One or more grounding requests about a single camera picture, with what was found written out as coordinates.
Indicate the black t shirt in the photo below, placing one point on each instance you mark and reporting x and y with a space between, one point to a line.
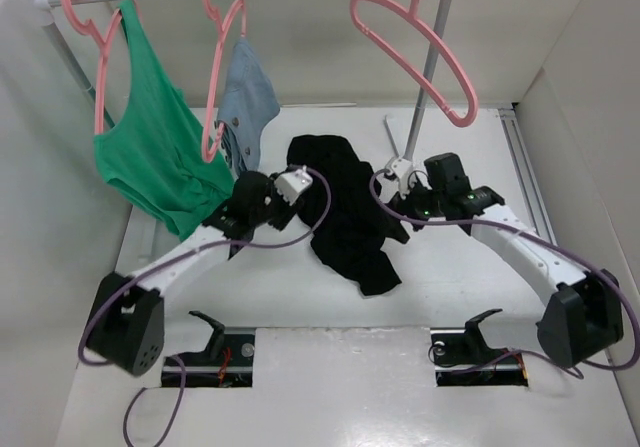
352 235

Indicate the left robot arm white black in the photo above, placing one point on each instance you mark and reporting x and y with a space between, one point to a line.
126 325

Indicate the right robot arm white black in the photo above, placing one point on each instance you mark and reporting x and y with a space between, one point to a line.
582 313

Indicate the middle pink hanger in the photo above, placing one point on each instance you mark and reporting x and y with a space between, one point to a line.
223 24

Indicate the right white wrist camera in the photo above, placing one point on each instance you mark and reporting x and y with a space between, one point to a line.
402 172

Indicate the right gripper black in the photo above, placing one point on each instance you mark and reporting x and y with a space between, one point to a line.
403 205

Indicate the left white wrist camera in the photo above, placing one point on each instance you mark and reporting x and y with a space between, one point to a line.
291 184

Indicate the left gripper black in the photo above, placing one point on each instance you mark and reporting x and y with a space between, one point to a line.
286 209

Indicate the left pink hanger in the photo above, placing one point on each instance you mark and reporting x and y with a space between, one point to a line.
104 42

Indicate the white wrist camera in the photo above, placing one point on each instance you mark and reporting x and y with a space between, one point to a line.
291 184
402 172

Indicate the green tank top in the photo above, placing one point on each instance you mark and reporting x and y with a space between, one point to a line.
152 156

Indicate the blue denim garment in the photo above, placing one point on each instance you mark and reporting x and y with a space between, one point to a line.
248 105

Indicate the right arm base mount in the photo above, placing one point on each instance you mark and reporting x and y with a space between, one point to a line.
462 358

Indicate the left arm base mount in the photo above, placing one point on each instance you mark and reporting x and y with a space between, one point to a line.
201 351

